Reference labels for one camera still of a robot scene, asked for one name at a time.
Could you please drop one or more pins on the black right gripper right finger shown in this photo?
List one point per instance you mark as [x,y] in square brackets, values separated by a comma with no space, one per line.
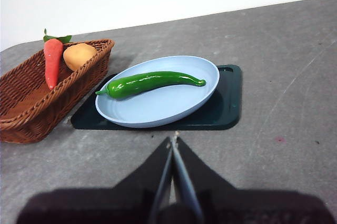
[237,205]

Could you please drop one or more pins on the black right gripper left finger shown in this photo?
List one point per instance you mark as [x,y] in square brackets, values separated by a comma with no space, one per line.
[110,205]

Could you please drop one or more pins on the light blue plate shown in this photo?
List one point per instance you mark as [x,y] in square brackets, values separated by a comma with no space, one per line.
[158,108]

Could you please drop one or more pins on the long green pepper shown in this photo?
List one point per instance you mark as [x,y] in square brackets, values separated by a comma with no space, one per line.
[147,83]

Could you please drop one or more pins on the dark green rectangular tray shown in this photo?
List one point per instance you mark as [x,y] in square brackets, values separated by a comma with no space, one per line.
[226,108]

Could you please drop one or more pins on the brown wicker basket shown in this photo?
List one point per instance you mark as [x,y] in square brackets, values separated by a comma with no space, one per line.
[39,118]

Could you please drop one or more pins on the yellow-brown potato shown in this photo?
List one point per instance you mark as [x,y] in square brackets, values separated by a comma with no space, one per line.
[79,55]

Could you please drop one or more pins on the orange toy carrot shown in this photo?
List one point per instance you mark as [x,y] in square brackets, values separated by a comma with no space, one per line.
[52,61]

